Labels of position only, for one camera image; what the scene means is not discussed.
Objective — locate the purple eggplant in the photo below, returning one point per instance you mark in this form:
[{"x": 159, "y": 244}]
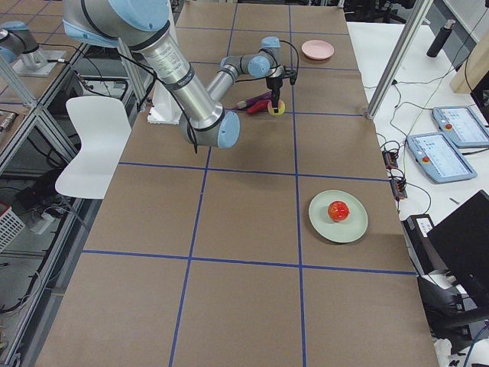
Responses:
[{"x": 244, "y": 104}]

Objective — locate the blue teach pendant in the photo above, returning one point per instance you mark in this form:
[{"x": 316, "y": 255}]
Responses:
[
  {"x": 461, "y": 126},
  {"x": 439, "y": 158}
]

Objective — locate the pink plate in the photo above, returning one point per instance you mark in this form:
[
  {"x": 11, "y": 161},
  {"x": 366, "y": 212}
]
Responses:
[{"x": 317, "y": 49}]

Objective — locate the white plastic chair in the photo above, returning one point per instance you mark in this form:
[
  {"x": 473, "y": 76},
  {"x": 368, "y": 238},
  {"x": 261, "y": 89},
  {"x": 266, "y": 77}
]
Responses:
[{"x": 103, "y": 128}]

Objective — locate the red chili pepper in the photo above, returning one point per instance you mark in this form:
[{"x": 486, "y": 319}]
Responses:
[{"x": 260, "y": 106}]

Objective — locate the black water bottle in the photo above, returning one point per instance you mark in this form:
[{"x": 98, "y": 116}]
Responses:
[{"x": 441, "y": 38}]

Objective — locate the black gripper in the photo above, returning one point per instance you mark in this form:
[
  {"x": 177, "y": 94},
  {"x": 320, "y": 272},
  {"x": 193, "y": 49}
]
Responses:
[{"x": 274, "y": 83}]

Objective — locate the yellow pink peach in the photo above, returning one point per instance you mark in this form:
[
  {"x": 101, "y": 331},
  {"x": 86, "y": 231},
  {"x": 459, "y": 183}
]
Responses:
[{"x": 278, "y": 110}]

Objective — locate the aluminium frame post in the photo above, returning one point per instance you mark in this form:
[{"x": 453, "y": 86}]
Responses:
[{"x": 403, "y": 43}]

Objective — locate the green plate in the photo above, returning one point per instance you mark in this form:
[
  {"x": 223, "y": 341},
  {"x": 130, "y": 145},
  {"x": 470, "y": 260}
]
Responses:
[{"x": 349, "y": 230}]

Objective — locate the near blue teach pendant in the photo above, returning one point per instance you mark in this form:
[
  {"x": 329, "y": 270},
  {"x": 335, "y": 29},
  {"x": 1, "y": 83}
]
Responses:
[{"x": 439, "y": 158}]

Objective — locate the white wire basket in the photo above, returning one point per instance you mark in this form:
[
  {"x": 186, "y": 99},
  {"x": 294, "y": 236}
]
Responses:
[{"x": 11, "y": 226}]

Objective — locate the far blue teach pendant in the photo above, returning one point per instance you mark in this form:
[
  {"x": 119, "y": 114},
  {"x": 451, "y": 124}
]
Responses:
[{"x": 461, "y": 126}]

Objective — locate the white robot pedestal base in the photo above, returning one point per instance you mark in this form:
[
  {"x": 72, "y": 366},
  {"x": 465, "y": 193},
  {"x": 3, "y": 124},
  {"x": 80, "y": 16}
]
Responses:
[{"x": 164, "y": 109}]

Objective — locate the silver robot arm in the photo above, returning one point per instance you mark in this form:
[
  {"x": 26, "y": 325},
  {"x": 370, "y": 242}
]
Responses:
[
  {"x": 20, "y": 49},
  {"x": 144, "y": 26}
]

